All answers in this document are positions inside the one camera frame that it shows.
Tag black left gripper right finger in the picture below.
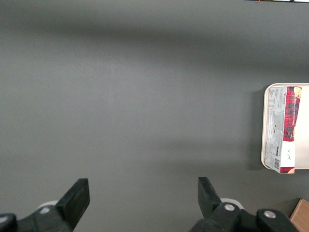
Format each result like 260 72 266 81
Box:
187 177 301 232

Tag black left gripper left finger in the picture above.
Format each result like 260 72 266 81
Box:
0 178 91 232

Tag white plastic tray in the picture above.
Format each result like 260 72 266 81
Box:
260 83 309 170

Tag red tartan shortbread box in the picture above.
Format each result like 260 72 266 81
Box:
263 86 302 174

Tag brown cardboard box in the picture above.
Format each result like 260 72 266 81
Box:
289 198 309 232

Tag black cable with red mark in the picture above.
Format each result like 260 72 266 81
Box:
243 0 295 3

